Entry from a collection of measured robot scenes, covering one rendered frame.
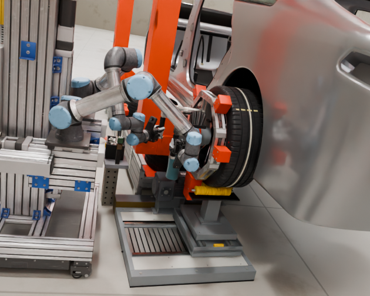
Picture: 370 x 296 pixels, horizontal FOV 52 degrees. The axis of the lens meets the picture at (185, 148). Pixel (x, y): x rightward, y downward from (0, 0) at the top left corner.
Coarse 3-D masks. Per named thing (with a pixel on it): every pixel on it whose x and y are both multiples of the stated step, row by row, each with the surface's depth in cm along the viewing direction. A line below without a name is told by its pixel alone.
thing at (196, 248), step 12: (180, 216) 284; (180, 228) 272; (192, 240) 256; (204, 240) 255; (216, 240) 262; (228, 240) 258; (192, 252) 247; (204, 252) 249; (216, 252) 252; (228, 252) 255; (240, 252) 258
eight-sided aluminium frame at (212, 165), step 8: (200, 96) 246; (208, 96) 232; (216, 96) 234; (192, 104) 260; (200, 104) 257; (216, 120) 220; (224, 120) 222; (216, 128) 218; (224, 128) 220; (216, 136) 218; (224, 136) 219; (216, 144) 220; (208, 160) 225; (200, 168) 253; (208, 168) 225; (216, 168) 226; (200, 176) 238; (208, 176) 239
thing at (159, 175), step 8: (160, 176) 281; (184, 176) 283; (152, 184) 289; (160, 184) 276; (168, 184) 277; (176, 184) 284; (152, 192) 288; (160, 192) 277; (168, 192) 279; (176, 192) 284; (160, 200) 280; (168, 200) 282; (176, 200) 304; (184, 200) 296; (152, 208) 298; (160, 208) 301; (168, 208) 303
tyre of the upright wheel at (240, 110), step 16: (240, 96) 229; (256, 96) 234; (240, 112) 222; (256, 112) 225; (240, 128) 218; (256, 128) 221; (240, 144) 219; (256, 144) 222; (240, 160) 222; (256, 160) 225; (224, 176) 227
